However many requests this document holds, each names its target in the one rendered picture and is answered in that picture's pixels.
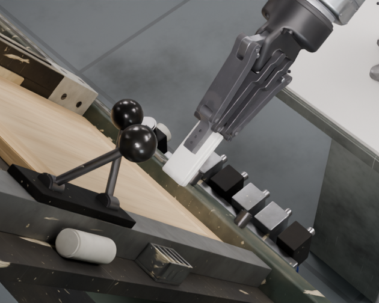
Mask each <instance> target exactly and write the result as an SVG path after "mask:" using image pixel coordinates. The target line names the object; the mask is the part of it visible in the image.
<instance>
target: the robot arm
mask: <svg viewBox="0 0 379 303"><path fill-rule="evenodd" d="M365 1H366V0H268V2H267V3H266V4H265V5H264V7H263V8H262V15H263V17H264V18H266V20H267V22H266V23H265V24H264V25H263V26H261V27H260V28H259V29H258V30H257V31H256V33H255V35H253V36H250V37H249V36H247V35H246V34H244V33H243V32H242V33H240V34H239V35H238V36H237V38H236V40H235V43H234V45H233V48H232V51H231V53H230V54H229V56H228V57H227V59H226V61H225V62H224V64H223V66H222V67H221V69H220V71H219V72H218V74H217V75H216V77H215V79H214V80H213V82H212V83H211V85H210V87H209V88H208V90H207V92H206V93H205V95H204V96H203V98H202V100H201V101H200V103H199V105H198V106H197V108H196V111H195V113H194V116H195V117H196V118H197V119H199V122H198V123H197V124H196V125H195V127H194V128H193V129H192V131H191V132H190V133H189V134H188V136H187V137H186V138H185V139H184V141H183V142H182V143H181V145H180V146H179V147H178V148H177V150H176V151H175V152H174V153H173V155H172V156H171V158H170V159H169V160H168V161H167V163H166V164H165V165H164V166H163V168H162V170H163V171H164V172H165V173H167V174H168V175H169V176H170V177H171V178H172V179H173V180H174V181H175V182H177V183H178V184H179V185H182V186H183V187H184V186H186V185H187V184H188V182H189V181H190V180H191V179H192V178H193V176H194V175H195V173H196V172H197V171H198V170H199V169H200V167H201V166H202V165H203V164H204V162H205V161H206V160H207V158H208V157H209V156H210V155H211V153H212V152H213V151H214V150H215V148H216V147H217V145H219V143H220V142H221V141H222V139H225V140H226V141H227V142H231V141H232V140H233V138H231V137H230V136H232V137H236V136H237V134H239V133H240V131H242V130H243V128H245V127H246V125H248V123H249V122H250V121H251V120H252V119H253V118H254V117H255V116H256V115H257V114H258V113H259V112H260V111H261V110H262V108H263V107H264V106H265V105H266V104H267V103H268V102H269V101H270V100H271V99H272V98H273V97H274V96H275V95H276V94H277V93H278V92H279V91H280V90H282V89H283V88H285V87H286V86H287V85H289V84H290V83H291V81H292V76H290V75H289V74H287V72H288V69H289V68H290V66H291V65H293V63H294V62H295V60H296V58H297V56H298V54H299V52H300V50H302V49H305V50H306V51H308V52H310V53H314V52H316V51H317V50H318V49H319V48H320V47H321V46H322V44H323V43H324V42H325V41H326V39H327V38H328V37H329V35H330V34H331V33H332V32H333V24H332V23H335V24H337V25H340V26H344V25H347V23H348V22H349V21H350V19H351V18H352V17H353V16H354V14H355V13H356V12H357V11H358V9H359V8H360V7H361V6H362V4H363V3H364V2H365ZM377 45H378V46H379V40H377ZM369 76H370V77H371V78H372V79H373V80H375V81H378V82H379V64H378V65H376V66H373V67H372V68H371V69H370V72H369ZM229 135H230V136H229Z"/></svg>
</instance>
